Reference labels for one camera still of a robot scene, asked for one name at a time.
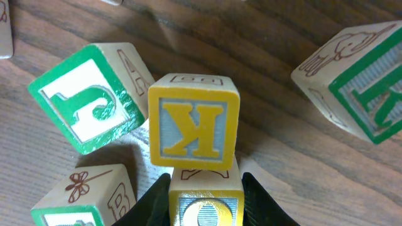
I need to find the yellow K block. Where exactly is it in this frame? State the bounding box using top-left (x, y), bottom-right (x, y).
top-left (148, 73), bottom-right (241, 171)

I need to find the green 7 block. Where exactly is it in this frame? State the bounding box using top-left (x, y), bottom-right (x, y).
top-left (101, 0), bottom-right (123, 6)

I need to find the green R block left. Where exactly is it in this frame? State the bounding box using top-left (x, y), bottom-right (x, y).
top-left (291, 21), bottom-right (401, 144)

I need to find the green J block left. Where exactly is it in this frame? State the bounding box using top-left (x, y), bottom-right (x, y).
top-left (28, 42), bottom-right (155, 154)

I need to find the green V block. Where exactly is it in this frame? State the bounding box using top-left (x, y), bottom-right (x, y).
top-left (0, 0), bottom-right (14, 59)

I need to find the green 4 block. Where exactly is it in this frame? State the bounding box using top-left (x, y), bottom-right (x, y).
top-left (31, 164), bottom-right (136, 226)

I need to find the yellow O block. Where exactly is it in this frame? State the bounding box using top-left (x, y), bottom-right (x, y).
top-left (168, 158), bottom-right (245, 226)

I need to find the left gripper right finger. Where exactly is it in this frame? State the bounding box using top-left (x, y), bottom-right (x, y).
top-left (242, 172), bottom-right (300, 226)

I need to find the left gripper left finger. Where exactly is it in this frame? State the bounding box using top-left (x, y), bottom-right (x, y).
top-left (112, 173), bottom-right (171, 226)

